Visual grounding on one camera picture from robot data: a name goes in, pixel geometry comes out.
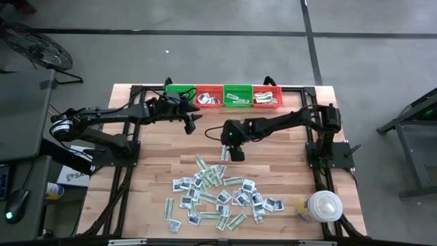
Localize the white and yellow can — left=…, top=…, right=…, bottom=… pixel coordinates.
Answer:
left=45, top=182, right=65, bottom=201

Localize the black floor fan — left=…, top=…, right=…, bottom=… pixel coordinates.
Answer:
left=0, top=20, right=84, bottom=85

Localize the black metal stand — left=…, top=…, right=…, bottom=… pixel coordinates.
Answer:
left=376, top=87, right=437, bottom=199

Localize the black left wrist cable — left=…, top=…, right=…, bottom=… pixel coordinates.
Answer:
left=112, top=87, right=198, bottom=112

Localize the black keyboard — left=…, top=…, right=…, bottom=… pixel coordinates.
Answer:
left=0, top=163, right=10, bottom=203

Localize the orange-red plastic basket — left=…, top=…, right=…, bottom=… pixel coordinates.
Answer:
left=252, top=85, right=284, bottom=109
left=194, top=84, right=225, bottom=109

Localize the grey desk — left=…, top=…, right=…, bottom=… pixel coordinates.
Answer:
left=0, top=69, right=57, bottom=242

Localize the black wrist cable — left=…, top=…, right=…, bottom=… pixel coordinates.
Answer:
left=112, top=87, right=198, bottom=112
left=204, top=125, right=225, bottom=141

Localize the white printed cardboard box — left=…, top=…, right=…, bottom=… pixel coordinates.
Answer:
left=56, top=146, right=93, bottom=188

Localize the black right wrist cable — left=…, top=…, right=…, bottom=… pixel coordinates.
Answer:
left=204, top=125, right=225, bottom=141

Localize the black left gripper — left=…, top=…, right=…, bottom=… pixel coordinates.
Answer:
left=152, top=92, right=203, bottom=122

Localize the yellow wipes canister white lid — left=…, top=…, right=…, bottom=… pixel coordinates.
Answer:
left=295, top=190, right=344, bottom=223

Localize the green plastic basket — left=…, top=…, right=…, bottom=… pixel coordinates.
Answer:
left=223, top=84, right=254, bottom=108
left=165, top=84, right=196, bottom=107

